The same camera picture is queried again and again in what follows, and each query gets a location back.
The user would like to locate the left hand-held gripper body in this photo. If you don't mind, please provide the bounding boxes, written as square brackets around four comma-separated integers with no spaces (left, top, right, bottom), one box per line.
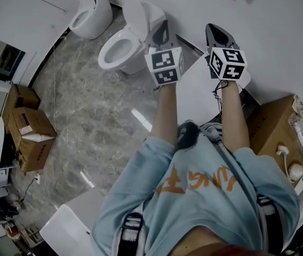
[144,43,185,86]

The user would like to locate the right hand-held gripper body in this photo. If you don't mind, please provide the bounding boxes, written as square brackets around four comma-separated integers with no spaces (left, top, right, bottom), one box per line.
[206,42,248,81]

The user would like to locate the white toilet being handled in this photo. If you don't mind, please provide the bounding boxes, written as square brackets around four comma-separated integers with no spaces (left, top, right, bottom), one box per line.
[176,52,252,129]

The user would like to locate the person's left forearm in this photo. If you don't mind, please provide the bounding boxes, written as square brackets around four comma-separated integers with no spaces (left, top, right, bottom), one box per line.
[150,83,179,147]

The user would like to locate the white toilet with raised cover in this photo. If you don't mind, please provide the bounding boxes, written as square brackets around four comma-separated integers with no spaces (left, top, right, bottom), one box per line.
[97,0,167,75]

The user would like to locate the white rounded toilet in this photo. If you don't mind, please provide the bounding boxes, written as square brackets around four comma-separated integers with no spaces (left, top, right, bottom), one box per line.
[69,0,113,41]

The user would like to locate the person's right shoe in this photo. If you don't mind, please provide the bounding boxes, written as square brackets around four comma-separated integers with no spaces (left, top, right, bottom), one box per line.
[199,121,223,143]

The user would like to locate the large brown cardboard box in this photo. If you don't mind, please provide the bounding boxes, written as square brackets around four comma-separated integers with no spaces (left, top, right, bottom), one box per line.
[245,94,303,189]

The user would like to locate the clear plastic bag of parts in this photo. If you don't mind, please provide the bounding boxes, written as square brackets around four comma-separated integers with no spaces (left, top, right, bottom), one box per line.
[288,94,303,159]

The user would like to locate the small brown cardboard box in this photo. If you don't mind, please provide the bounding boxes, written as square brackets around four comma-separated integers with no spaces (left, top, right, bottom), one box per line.
[1,83,41,127]

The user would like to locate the person's light blue shirt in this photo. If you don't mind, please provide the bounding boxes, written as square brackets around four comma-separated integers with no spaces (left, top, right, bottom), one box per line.
[90,132,301,256]

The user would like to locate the stacked small cardboard boxes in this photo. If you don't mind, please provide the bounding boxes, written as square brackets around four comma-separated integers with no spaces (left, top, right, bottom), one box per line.
[8,107,58,173]

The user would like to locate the person's bare neck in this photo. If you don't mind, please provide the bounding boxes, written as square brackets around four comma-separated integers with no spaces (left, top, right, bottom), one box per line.
[174,233,242,256]

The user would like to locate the white rectangular basin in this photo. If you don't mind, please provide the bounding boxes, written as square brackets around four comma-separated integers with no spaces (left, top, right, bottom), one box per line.
[39,188,107,256]

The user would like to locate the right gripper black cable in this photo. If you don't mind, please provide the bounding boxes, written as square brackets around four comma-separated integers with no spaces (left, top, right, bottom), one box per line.
[211,80,229,122]

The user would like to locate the dark glass wall panel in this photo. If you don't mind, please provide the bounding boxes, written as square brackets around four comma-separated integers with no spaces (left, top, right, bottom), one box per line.
[0,43,26,80]

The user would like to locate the black white harness strap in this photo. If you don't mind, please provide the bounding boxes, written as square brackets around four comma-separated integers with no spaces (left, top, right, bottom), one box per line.
[256,195,285,253]
[119,212,144,256]

